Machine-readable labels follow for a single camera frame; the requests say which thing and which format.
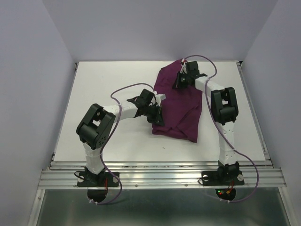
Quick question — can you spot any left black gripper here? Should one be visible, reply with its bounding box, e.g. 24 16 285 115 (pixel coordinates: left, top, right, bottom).
143 104 164 127

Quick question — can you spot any purple surgical drape cloth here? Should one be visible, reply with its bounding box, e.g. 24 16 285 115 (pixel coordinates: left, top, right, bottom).
152 60 203 143

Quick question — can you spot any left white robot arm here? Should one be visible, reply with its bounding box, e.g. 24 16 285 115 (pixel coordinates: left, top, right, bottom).
75 89 166 187

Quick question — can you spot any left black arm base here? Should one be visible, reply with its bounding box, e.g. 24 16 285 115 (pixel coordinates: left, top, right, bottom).
74 168 119 188

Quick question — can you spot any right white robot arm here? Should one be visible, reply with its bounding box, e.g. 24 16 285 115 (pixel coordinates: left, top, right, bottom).
173 59 240 186

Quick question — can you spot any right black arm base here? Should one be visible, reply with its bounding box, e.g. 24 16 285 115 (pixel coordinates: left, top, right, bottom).
198 162 245 186

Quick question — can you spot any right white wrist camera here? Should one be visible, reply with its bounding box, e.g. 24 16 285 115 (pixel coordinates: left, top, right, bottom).
180 58 188 74

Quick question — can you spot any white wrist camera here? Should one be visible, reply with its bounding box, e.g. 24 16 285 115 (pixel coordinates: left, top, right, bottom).
180 58 188 74
154 94 166 106

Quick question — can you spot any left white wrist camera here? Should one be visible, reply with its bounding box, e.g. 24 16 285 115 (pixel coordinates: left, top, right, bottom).
154 94 166 106

